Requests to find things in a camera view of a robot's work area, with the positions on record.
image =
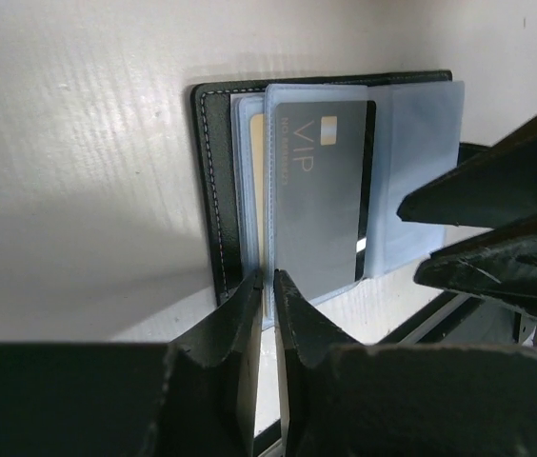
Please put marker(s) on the black leather card holder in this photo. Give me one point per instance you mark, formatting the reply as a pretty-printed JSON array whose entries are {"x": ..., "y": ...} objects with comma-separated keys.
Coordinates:
[{"x": 416, "y": 139}]

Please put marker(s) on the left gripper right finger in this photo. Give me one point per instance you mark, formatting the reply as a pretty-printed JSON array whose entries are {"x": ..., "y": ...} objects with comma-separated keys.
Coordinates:
[{"x": 416, "y": 404}]

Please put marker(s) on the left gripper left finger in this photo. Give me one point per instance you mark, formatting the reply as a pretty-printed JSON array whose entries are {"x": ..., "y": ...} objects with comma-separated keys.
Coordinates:
[{"x": 192, "y": 396}]

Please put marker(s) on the gold card in holder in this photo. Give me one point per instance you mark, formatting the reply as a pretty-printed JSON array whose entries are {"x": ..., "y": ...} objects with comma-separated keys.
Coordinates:
[{"x": 257, "y": 143}]

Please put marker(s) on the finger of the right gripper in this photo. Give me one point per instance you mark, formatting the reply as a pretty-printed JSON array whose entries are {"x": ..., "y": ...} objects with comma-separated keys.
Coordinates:
[
  {"x": 490, "y": 189},
  {"x": 500, "y": 265}
]

